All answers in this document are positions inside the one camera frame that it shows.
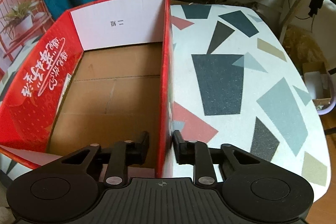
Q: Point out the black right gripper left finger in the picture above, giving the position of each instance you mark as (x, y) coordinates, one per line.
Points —
(128, 152)

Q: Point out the red cardboard box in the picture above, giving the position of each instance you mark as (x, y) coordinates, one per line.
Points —
(100, 74)

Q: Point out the small cardboard box on floor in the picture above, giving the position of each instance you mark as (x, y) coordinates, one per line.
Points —
(316, 80)

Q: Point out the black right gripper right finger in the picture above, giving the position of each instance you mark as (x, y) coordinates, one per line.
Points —
(194, 152)

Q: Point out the geometric patterned tablecloth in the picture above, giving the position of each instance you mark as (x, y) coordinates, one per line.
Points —
(234, 83)

